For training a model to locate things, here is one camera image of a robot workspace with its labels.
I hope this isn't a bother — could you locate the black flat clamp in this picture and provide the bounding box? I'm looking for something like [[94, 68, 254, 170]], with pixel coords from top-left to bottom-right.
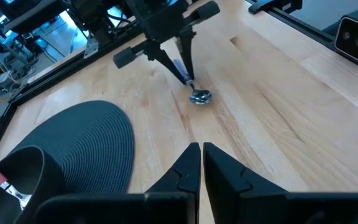
[[249, 0, 303, 15]]

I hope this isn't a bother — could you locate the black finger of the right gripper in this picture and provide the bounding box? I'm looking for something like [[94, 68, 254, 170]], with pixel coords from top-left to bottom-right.
[[149, 45, 188, 85], [177, 30, 196, 81]]

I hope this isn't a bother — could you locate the black aluminium table frame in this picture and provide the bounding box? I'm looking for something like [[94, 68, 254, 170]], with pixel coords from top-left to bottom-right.
[[0, 0, 358, 159]]

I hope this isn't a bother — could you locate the round dark woven placemat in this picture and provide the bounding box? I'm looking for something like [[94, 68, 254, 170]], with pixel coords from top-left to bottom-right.
[[11, 100, 135, 194]]

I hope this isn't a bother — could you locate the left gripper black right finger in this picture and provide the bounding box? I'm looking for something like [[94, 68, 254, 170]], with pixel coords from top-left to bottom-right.
[[203, 142, 288, 224]]

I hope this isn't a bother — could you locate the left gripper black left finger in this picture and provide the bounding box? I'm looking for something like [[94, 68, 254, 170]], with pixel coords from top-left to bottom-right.
[[144, 142, 201, 224]]

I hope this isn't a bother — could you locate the white-framed black camera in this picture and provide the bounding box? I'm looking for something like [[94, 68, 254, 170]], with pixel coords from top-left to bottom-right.
[[334, 17, 358, 62]]

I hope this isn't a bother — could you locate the black bowl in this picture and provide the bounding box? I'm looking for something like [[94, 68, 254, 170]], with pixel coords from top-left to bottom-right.
[[0, 145, 67, 224]]

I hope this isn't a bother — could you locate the purple-handled metal spoon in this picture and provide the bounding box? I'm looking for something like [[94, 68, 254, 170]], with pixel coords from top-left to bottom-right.
[[172, 58, 213, 105]]

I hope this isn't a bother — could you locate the silver metal bracket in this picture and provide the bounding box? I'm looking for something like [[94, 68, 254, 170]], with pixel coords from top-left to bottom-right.
[[83, 37, 99, 59]]

